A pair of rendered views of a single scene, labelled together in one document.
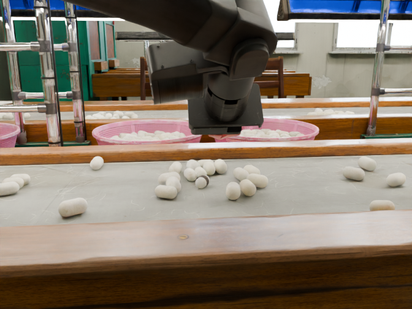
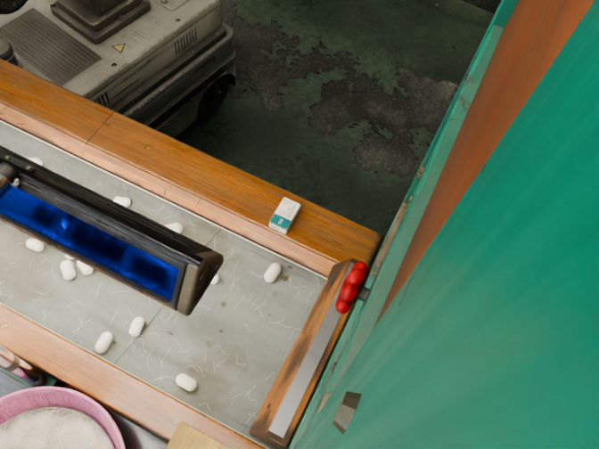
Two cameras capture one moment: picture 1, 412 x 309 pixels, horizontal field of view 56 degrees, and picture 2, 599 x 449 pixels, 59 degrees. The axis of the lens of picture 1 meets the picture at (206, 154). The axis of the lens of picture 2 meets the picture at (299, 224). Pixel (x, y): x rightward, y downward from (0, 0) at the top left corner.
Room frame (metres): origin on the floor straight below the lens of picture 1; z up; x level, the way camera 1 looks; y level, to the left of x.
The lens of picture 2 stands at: (0.75, 0.85, 1.62)
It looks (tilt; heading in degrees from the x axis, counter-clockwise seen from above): 61 degrees down; 203
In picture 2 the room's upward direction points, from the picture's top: 10 degrees clockwise
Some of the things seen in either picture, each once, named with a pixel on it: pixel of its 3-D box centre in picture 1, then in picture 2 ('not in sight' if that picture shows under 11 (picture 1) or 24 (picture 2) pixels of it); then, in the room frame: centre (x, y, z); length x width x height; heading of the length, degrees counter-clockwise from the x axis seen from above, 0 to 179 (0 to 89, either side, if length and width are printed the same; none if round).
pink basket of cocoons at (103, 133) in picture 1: (150, 148); not in sight; (0.92, 0.14, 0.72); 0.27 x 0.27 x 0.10
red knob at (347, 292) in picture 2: not in sight; (354, 290); (0.58, 0.83, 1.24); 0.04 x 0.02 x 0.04; 6
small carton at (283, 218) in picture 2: not in sight; (284, 215); (0.32, 0.64, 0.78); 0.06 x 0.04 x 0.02; 6
